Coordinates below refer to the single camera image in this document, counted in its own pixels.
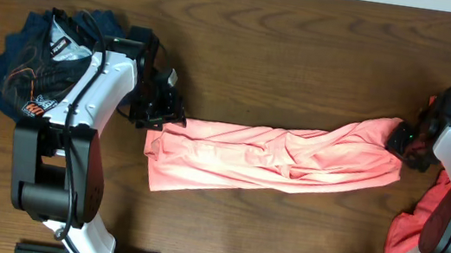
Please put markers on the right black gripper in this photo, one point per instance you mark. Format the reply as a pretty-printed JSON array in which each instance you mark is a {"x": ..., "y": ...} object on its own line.
[{"x": 393, "y": 145}]

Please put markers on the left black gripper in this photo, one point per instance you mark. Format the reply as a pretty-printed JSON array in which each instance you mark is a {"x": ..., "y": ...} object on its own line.
[{"x": 161, "y": 115}]

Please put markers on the light coral pink shirt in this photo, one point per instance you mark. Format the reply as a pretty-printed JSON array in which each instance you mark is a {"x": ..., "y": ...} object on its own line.
[{"x": 215, "y": 155}]

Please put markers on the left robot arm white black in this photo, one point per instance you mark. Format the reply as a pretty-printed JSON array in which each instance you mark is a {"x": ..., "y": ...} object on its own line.
[{"x": 57, "y": 173}]

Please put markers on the navy blue folded shirt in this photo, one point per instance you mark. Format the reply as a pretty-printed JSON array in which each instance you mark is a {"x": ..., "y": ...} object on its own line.
[{"x": 8, "y": 54}]

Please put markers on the black orange printed folded shirt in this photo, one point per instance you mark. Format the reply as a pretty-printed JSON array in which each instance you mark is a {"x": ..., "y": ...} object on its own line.
[{"x": 47, "y": 67}]

